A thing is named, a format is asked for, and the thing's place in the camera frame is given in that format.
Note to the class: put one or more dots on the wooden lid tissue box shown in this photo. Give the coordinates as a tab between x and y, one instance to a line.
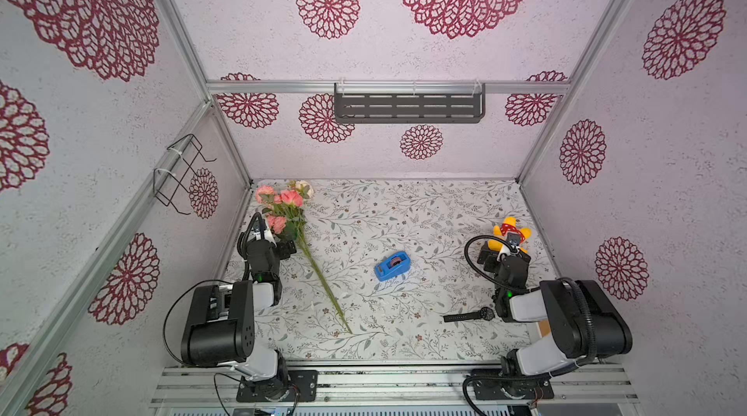
544	328

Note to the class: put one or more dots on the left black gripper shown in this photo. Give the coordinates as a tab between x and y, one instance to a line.
285	251

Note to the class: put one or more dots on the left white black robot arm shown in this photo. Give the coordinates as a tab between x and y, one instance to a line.
220	325

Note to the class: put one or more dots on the yellow plush toy red hat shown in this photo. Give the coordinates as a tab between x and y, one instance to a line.
513	235

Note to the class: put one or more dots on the pink artificial flower bouquet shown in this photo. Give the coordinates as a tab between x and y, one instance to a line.
284	211

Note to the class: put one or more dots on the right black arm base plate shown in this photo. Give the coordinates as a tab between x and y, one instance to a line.
493	384

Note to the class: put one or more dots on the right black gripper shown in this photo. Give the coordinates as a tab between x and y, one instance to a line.
508	254

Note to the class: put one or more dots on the blue tape dispenser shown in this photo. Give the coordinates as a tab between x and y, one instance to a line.
394	266

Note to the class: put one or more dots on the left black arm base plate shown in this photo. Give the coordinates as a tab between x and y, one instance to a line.
288	386

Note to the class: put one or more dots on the black wire wall rack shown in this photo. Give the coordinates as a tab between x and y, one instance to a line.
188	185

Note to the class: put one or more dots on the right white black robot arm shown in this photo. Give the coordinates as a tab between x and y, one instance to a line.
584	324

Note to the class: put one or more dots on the grey wall shelf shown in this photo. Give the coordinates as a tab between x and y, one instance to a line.
386	107

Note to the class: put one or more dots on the black wristwatch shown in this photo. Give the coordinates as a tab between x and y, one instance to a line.
483	314

